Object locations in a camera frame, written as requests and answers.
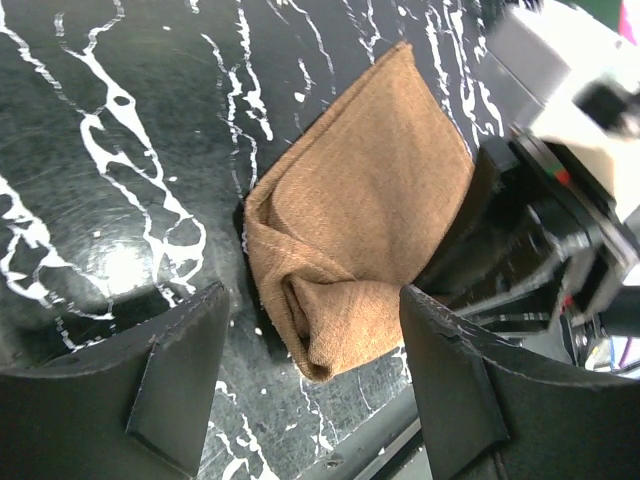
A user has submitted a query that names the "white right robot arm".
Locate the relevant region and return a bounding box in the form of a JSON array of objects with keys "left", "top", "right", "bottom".
[{"left": 400, "top": 1, "right": 639, "bottom": 479}]

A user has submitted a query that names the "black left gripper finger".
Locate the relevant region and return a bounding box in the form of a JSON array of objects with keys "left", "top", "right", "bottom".
[{"left": 1, "top": 283, "right": 230, "bottom": 479}]

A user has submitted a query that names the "brown fabric napkin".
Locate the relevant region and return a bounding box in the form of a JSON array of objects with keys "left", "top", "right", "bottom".
[{"left": 244, "top": 42, "right": 473, "bottom": 382}]

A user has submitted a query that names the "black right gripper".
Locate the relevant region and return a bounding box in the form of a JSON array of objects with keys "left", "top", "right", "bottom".
[{"left": 400, "top": 134, "right": 639, "bottom": 479}]

